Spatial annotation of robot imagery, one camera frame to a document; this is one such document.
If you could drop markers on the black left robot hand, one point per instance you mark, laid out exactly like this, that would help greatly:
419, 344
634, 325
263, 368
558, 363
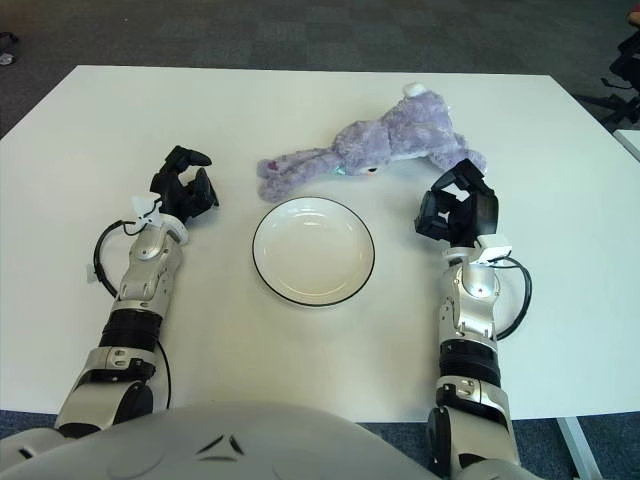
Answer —
177, 192

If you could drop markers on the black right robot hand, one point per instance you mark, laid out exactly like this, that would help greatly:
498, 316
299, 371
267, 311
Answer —
482, 210

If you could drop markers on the purple plush bunny doll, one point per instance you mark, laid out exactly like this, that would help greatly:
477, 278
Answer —
390, 135

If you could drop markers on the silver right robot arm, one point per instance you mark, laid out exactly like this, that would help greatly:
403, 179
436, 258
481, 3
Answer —
470, 310

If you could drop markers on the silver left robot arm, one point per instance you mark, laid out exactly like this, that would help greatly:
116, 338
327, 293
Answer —
145, 265

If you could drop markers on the white plate with black rim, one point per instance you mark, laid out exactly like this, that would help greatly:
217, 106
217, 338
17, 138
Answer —
312, 255

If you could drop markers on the white side table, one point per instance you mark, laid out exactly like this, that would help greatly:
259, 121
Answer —
631, 145

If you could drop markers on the black office chair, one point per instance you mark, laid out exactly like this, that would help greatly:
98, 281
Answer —
625, 55

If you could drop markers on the white sneaker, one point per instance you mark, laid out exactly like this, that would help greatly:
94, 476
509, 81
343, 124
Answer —
6, 59

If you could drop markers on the white table leg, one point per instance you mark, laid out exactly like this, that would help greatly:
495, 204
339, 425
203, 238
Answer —
575, 445

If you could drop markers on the silver robot torso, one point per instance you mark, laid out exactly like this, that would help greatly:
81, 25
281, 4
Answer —
225, 450

